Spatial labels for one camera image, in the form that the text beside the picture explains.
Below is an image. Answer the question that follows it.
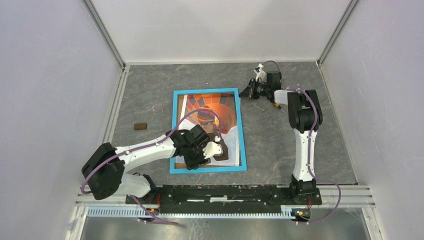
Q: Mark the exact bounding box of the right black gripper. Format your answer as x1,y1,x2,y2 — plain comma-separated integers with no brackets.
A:
237,78,269,100

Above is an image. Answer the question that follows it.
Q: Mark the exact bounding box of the blue picture frame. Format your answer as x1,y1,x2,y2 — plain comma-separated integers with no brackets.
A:
169,88,247,174

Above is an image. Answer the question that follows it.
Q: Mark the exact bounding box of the yellow handled screwdriver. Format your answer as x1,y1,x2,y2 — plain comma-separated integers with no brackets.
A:
273,103,287,114

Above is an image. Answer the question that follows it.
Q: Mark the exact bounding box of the hot air balloon photo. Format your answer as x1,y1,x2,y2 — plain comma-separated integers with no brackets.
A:
175,92,241,168

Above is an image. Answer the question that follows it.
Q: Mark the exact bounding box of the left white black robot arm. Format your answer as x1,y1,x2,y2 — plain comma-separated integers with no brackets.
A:
80,125,223,204

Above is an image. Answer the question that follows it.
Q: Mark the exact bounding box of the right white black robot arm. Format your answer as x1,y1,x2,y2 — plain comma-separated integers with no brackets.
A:
239,67,323,204

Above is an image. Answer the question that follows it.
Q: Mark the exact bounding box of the small brown block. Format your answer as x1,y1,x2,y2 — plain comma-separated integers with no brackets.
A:
133,123,148,131

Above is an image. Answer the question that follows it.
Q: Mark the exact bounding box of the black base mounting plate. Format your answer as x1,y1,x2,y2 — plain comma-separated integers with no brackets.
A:
125,184,323,214

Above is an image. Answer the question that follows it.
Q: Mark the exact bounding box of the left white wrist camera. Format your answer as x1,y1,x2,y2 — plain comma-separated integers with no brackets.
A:
202,136,224,159

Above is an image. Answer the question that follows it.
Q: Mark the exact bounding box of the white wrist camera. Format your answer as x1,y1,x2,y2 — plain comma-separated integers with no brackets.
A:
202,136,224,159
254,63,266,82

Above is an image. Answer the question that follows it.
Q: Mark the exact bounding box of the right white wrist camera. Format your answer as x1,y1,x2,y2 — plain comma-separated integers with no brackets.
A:
254,63,266,82

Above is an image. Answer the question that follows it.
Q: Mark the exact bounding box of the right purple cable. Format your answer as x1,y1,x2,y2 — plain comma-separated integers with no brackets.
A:
263,60,342,226

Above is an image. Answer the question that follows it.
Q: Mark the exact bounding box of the purple cable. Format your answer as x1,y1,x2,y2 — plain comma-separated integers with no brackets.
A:
80,109,223,227
263,60,342,226

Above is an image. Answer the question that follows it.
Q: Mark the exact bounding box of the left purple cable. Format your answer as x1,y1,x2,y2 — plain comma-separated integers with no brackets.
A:
80,109,223,227

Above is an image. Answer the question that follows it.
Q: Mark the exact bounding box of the light blue cable comb strip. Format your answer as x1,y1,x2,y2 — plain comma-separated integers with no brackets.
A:
86,206,295,220

